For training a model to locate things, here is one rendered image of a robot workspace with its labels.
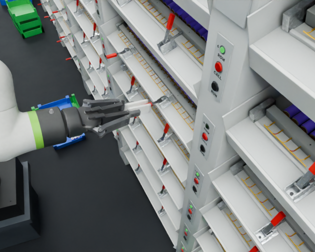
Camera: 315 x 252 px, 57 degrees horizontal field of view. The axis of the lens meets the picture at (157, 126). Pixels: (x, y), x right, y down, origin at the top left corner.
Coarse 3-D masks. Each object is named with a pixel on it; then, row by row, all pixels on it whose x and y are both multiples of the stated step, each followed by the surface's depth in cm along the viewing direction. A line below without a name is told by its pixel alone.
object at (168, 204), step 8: (120, 128) 151; (128, 128) 152; (128, 136) 149; (128, 144) 147; (136, 144) 140; (136, 152) 143; (144, 160) 139; (144, 168) 137; (152, 168) 136; (152, 176) 134; (152, 184) 132; (160, 184) 131; (160, 192) 127; (160, 200) 127; (168, 200) 126; (168, 208) 124; (176, 208) 123; (176, 216) 121; (176, 224) 120
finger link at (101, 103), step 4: (84, 100) 78; (88, 100) 78; (92, 100) 78; (96, 100) 79; (100, 100) 79; (104, 100) 79; (108, 100) 80; (112, 100) 80; (116, 100) 80; (92, 104) 78; (96, 104) 79; (100, 104) 79; (104, 104) 80; (108, 104) 80
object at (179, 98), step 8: (128, 32) 103; (128, 40) 103; (136, 48) 98; (144, 56) 95; (152, 64) 92; (160, 72) 89; (168, 80) 86; (160, 88) 88; (168, 88) 85; (176, 96) 82; (184, 104) 80; (192, 112) 78
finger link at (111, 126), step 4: (124, 116) 76; (128, 116) 76; (116, 120) 74; (120, 120) 75; (124, 120) 75; (104, 124) 73; (108, 124) 73; (112, 124) 73; (116, 124) 74; (120, 124) 75; (124, 124) 77; (100, 128) 71; (104, 128) 72; (108, 128) 73; (112, 128) 74; (116, 128) 75; (100, 132) 71; (100, 136) 72
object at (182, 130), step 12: (108, 24) 107; (120, 24) 107; (108, 36) 110; (120, 36) 107; (120, 48) 104; (132, 60) 99; (132, 72) 96; (144, 72) 94; (144, 84) 92; (156, 84) 90; (156, 96) 88; (168, 108) 84; (168, 120) 82; (180, 120) 81; (180, 132) 79; (192, 132) 78
